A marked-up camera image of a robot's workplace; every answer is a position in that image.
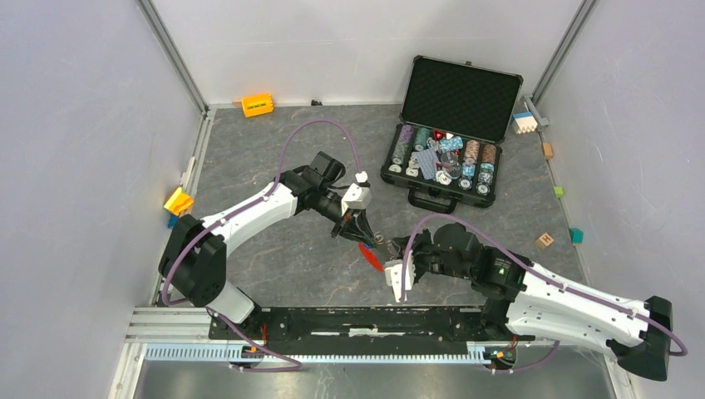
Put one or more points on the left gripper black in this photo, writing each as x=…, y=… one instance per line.
x=358, y=229

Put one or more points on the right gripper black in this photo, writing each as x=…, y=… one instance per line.
x=419, y=240

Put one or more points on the red handled keyring tool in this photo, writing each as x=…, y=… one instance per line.
x=376, y=253

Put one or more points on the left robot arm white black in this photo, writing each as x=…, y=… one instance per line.
x=194, y=260

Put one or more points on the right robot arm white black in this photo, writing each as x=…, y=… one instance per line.
x=523, y=298

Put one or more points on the black poker chip case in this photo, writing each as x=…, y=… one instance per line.
x=446, y=148

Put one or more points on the wooden letter cube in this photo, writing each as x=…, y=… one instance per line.
x=544, y=241

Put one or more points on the orange yellow toy block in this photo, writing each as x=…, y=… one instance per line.
x=257, y=105

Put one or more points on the white blue toy block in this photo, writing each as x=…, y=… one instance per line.
x=524, y=122

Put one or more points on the small wooden cube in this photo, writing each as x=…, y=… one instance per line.
x=548, y=151

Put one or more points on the teal small cube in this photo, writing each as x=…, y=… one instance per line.
x=576, y=235

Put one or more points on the yellow orange block left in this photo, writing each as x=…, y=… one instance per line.
x=178, y=202

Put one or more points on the blue small block left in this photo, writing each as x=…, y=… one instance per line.
x=172, y=220

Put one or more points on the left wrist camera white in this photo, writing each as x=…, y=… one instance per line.
x=358, y=194

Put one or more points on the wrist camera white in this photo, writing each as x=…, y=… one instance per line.
x=399, y=276
x=358, y=194

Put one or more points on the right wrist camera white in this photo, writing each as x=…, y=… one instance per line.
x=399, y=276

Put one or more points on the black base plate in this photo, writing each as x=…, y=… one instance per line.
x=407, y=330

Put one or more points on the white toothed cable rail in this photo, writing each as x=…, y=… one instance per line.
x=235, y=353

